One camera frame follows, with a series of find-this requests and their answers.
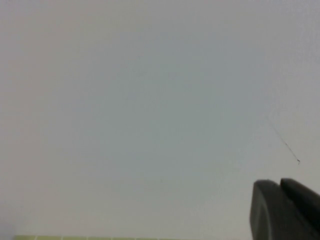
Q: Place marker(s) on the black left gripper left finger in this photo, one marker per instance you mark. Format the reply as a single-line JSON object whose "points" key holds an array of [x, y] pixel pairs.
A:
{"points": [[265, 212]]}

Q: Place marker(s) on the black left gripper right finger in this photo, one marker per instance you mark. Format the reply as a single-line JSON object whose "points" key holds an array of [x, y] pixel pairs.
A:
{"points": [[305, 200]]}

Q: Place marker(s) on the green white-grid table mat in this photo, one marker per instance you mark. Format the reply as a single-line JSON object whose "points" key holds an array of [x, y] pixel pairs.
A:
{"points": [[125, 238]]}

